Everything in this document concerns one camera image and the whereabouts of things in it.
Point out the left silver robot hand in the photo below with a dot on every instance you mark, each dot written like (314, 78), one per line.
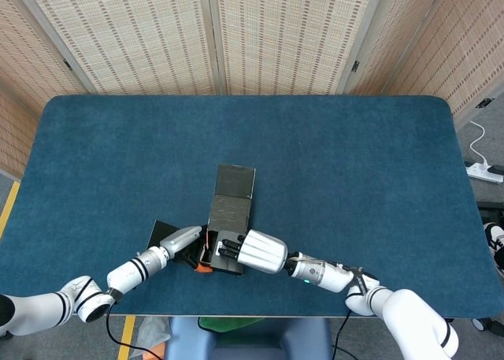
(179, 240)

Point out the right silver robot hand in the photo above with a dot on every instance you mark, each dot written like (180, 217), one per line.
(262, 251)

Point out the black foldable cardboard box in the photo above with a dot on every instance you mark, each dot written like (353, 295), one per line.
(232, 214)

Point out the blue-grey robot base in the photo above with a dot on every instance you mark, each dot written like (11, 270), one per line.
(244, 340)

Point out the green cloth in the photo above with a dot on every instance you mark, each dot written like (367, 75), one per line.
(220, 324)

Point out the grey plastic bag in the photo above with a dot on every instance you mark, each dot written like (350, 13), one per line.
(151, 332)

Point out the blue felt table cover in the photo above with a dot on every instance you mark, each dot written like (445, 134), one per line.
(118, 159)

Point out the orange packet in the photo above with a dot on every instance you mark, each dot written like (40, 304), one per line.
(155, 353)

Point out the woven bamboo screen panel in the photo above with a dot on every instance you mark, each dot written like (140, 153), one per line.
(23, 53)
(138, 33)
(13, 139)
(283, 33)
(464, 49)
(397, 33)

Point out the black screen hinge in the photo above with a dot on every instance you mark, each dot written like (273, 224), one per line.
(355, 65)
(484, 102)
(67, 64)

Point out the white caster wheel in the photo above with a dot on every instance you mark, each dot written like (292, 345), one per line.
(481, 324)

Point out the white power strip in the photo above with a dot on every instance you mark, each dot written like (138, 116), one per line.
(481, 174)

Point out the black and white sneaker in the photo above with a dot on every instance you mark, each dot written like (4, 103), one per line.
(497, 238)

